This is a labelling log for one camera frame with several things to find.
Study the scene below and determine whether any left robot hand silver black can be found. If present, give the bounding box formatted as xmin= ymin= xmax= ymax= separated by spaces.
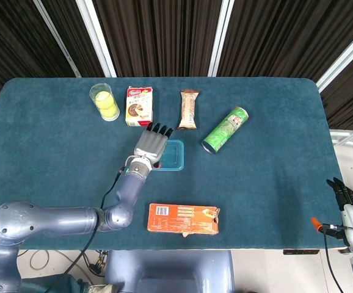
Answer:
xmin=133 ymin=122 xmax=174 ymax=168

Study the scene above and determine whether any blue container lid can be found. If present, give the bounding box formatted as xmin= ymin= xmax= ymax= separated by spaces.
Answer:
xmin=151 ymin=139 xmax=185 ymax=172

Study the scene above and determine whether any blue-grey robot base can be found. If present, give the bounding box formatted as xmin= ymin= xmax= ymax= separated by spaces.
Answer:
xmin=103 ymin=250 xmax=235 ymax=293

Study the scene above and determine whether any white red cake box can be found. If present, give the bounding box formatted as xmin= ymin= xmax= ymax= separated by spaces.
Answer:
xmin=125 ymin=85 xmax=154 ymax=128

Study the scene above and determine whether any orange cardboard biscuit box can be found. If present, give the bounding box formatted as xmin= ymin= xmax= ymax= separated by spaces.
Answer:
xmin=147 ymin=203 xmax=221 ymax=238

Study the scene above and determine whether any yellow tennis ball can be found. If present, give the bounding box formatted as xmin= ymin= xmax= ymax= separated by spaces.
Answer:
xmin=94 ymin=90 xmax=114 ymax=110
xmin=100 ymin=103 xmax=119 ymax=120

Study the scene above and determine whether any brown snack bar wrapper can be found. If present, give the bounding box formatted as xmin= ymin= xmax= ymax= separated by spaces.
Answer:
xmin=178 ymin=89 xmax=200 ymax=131

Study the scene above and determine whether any black table control panel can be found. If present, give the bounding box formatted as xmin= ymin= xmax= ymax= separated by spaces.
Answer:
xmin=283 ymin=249 xmax=320 ymax=255

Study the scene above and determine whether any clear tennis ball tube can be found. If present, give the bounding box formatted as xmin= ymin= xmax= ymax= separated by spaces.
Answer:
xmin=89 ymin=82 xmax=121 ymax=122

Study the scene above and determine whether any green chips can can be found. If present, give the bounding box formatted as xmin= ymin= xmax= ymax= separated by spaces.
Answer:
xmin=202 ymin=106 xmax=250 ymax=155

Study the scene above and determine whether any teal table cloth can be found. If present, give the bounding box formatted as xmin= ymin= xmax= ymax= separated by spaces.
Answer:
xmin=0 ymin=77 xmax=345 ymax=251

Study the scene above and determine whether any dark brown pleated curtain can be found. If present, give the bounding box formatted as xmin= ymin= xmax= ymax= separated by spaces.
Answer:
xmin=0 ymin=0 xmax=353 ymax=131

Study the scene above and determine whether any person's beige shoe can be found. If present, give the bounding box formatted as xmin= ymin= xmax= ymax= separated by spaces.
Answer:
xmin=86 ymin=283 xmax=118 ymax=293

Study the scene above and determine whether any person's leg in jeans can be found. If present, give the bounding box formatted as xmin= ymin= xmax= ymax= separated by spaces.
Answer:
xmin=20 ymin=273 xmax=88 ymax=293

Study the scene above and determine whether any black right hand cable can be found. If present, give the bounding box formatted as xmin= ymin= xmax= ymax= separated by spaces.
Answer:
xmin=322 ymin=225 xmax=346 ymax=293

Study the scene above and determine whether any white metal rack frame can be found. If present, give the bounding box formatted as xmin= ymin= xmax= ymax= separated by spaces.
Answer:
xmin=330 ymin=121 xmax=353 ymax=150

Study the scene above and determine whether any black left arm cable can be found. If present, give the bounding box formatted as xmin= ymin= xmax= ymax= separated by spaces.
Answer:
xmin=46 ymin=166 xmax=129 ymax=293

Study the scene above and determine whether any white frame post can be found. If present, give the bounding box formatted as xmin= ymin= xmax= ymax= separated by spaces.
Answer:
xmin=75 ymin=0 xmax=117 ymax=78
xmin=208 ymin=0 xmax=239 ymax=78
xmin=316 ymin=26 xmax=353 ymax=92

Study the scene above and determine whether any floor cable bundle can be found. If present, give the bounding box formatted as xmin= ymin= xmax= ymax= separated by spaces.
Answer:
xmin=17 ymin=249 xmax=107 ymax=278

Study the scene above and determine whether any thin grey frame post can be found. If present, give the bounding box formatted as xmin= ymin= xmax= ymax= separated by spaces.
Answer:
xmin=32 ymin=0 xmax=82 ymax=78

